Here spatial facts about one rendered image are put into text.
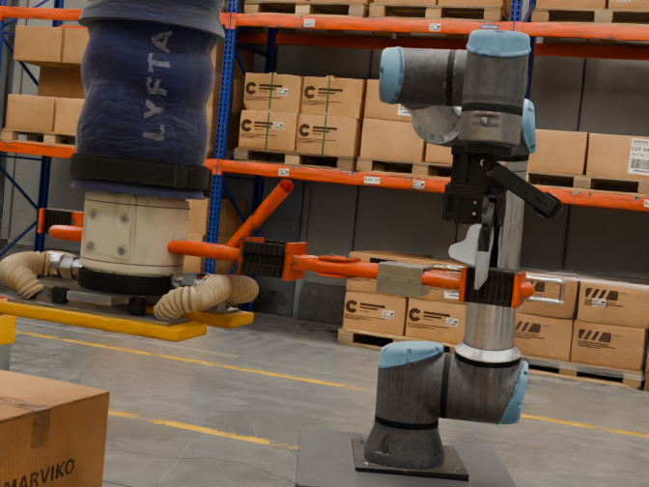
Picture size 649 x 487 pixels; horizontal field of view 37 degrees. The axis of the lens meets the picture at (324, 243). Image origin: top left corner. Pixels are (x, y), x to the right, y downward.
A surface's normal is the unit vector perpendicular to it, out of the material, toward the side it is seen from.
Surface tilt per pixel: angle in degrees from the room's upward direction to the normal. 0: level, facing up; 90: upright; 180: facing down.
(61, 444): 90
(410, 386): 90
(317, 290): 38
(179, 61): 70
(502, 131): 90
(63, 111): 88
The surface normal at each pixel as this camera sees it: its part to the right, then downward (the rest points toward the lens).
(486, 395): -0.20, 0.21
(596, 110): -0.33, 0.01
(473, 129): -0.61, 0.00
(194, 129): 0.82, -0.12
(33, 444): 0.93, 0.11
